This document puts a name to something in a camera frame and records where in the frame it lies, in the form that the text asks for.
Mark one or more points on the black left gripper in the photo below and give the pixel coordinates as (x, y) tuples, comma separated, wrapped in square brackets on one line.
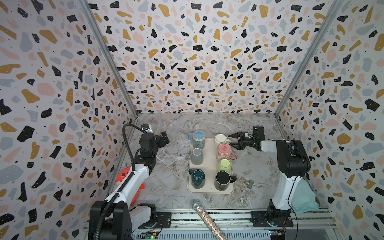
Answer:
[(162, 143)]

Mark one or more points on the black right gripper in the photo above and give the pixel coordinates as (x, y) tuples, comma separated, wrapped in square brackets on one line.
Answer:
[(239, 145)]

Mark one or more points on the pink mug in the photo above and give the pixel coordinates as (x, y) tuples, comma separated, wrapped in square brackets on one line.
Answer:
[(224, 151)]

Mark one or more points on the white mug red inside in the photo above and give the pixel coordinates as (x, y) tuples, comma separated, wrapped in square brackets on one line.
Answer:
[(221, 139)]

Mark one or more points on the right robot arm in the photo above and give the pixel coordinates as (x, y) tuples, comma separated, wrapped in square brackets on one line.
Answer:
[(293, 164)]

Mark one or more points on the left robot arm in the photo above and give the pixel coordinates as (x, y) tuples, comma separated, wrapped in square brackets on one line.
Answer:
[(112, 218)]

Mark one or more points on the light green mug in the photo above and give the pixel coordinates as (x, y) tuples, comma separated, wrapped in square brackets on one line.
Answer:
[(224, 165)]

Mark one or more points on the blue glazed mug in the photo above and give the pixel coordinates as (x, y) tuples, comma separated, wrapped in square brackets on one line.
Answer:
[(198, 139)]

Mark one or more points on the black mug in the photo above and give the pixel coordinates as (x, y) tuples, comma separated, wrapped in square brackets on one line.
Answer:
[(223, 179)]

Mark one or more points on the dark green mug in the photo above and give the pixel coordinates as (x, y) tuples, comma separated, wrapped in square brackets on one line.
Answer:
[(197, 178)]

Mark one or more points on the beige rectangular tray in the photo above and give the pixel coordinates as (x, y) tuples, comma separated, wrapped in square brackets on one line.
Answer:
[(209, 167)]

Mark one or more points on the grey frosted cup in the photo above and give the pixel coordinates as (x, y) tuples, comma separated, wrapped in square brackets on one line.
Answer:
[(197, 157)]

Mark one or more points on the small clear glass piece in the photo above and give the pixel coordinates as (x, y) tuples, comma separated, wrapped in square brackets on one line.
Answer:
[(249, 184)]

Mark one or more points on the glitter filled tube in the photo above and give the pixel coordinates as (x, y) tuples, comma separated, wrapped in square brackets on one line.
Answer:
[(209, 222)]

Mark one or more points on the teal folded cloth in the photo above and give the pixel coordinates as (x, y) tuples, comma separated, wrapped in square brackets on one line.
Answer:
[(304, 199)]

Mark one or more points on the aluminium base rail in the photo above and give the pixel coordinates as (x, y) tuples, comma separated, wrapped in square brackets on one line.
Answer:
[(237, 224)]

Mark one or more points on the aluminium corner post left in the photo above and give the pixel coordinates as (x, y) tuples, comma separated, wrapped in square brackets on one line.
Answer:
[(84, 5)]

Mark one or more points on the aluminium corner post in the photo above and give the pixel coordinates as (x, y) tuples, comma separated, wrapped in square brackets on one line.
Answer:
[(84, 5), (331, 14)]

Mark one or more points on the aluminium corner post right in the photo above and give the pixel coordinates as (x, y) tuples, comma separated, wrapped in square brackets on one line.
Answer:
[(331, 14)]

